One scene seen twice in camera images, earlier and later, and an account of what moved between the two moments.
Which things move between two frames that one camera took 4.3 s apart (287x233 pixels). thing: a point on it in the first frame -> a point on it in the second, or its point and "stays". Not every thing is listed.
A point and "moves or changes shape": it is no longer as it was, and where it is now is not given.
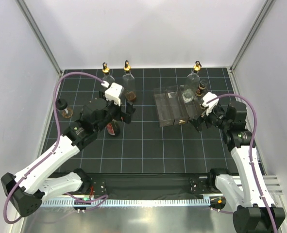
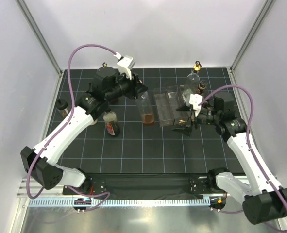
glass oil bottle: x=128 y=84 moves or changes shape
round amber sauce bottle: x=61 y=105 stays
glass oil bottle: x=192 y=84 stays
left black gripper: x=125 y=117 -> x=135 y=86
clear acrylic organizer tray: x=172 y=108 stays
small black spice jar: x=201 y=87 stays
